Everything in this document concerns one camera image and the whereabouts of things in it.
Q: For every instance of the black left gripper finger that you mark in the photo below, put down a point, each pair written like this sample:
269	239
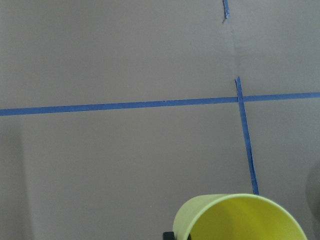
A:
169	235

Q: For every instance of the yellow paper cup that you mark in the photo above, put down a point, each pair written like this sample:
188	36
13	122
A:
240	216

